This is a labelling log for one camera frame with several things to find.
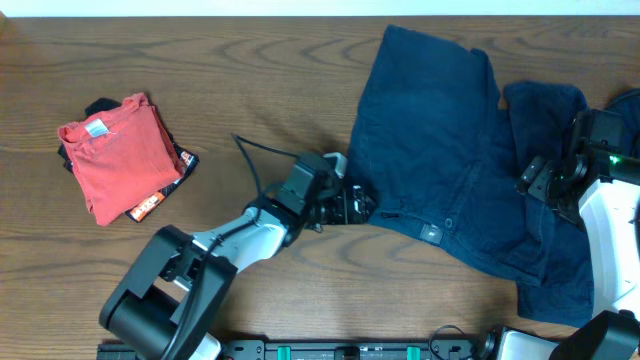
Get navy blue garment pile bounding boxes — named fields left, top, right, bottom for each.
left=505, top=82, right=639, bottom=327

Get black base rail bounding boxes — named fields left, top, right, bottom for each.
left=97, top=338, right=496, bottom=360

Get navy blue shorts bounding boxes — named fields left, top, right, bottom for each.
left=347, top=25, right=548, bottom=286

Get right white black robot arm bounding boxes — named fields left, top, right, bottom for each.
left=491, top=149, right=639, bottom=360

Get folded red t-shirt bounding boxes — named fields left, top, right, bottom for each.
left=57, top=92, right=185, bottom=227

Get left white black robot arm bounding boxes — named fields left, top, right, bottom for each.
left=99, top=181, right=376, bottom=359

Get folded black printed garment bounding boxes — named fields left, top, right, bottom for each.
left=57, top=97, right=200, bottom=224

